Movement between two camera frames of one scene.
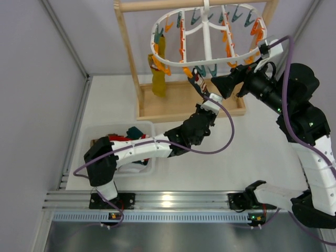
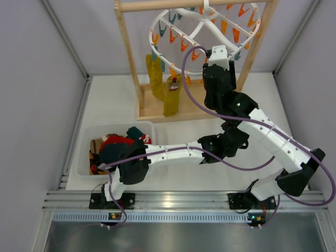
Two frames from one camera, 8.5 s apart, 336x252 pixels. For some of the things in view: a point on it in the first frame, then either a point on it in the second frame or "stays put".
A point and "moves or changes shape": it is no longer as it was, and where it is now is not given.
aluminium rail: (54, 200) stays put
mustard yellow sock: (162, 46) -> (155, 70)
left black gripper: (205, 110) -> (237, 133)
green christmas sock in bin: (133, 133) stays put
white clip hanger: (207, 35) moves or changes shape
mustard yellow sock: (158, 78) -> (171, 105)
